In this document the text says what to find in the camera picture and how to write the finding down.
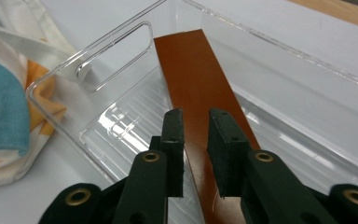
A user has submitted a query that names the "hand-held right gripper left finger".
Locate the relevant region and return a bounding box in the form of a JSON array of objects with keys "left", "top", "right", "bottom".
[{"left": 160, "top": 107, "right": 186, "bottom": 199}]

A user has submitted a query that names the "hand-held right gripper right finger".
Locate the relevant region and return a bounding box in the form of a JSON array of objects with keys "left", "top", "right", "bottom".
[{"left": 207, "top": 107, "right": 252, "bottom": 198}]

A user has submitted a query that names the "brown leather belt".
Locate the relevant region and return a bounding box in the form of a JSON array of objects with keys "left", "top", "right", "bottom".
[{"left": 153, "top": 28, "right": 262, "bottom": 224}]

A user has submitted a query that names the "clear plastic storage bin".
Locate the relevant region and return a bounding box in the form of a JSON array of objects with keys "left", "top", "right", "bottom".
[{"left": 25, "top": 0, "right": 358, "bottom": 224}]

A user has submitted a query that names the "striped canvas tote bag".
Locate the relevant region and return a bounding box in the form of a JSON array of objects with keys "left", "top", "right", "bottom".
[{"left": 0, "top": 0, "right": 78, "bottom": 190}]

